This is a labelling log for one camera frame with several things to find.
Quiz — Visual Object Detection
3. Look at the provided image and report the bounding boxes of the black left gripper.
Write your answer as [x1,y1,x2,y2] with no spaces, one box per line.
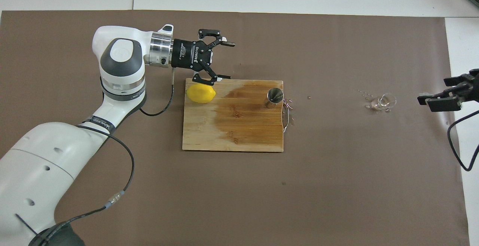
[171,29,236,86]

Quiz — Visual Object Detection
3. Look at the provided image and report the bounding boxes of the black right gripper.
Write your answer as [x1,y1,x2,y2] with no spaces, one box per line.
[417,68,479,113]

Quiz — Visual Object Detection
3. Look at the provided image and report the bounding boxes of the small clear glass cup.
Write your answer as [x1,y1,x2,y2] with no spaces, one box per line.
[365,93,397,113]

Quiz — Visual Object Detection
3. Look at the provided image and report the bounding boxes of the steel double jigger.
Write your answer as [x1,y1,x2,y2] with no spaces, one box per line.
[266,88,284,110]

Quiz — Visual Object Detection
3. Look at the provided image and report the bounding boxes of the yellow lemon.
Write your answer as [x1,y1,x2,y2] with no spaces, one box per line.
[186,83,217,104]

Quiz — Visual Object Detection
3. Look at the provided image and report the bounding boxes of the wooden cutting board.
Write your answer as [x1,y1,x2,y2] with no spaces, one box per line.
[182,79,292,153]

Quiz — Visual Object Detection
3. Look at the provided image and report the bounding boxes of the brown paper table mat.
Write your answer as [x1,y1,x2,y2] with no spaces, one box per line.
[0,10,470,246]

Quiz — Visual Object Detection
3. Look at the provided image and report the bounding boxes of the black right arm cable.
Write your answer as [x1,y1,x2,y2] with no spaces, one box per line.
[447,110,479,172]

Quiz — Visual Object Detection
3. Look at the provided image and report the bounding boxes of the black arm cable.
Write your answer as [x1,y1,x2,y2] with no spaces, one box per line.
[30,68,176,246]
[447,110,479,172]

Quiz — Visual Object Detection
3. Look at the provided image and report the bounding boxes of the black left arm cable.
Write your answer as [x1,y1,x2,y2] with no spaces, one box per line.
[30,68,176,246]

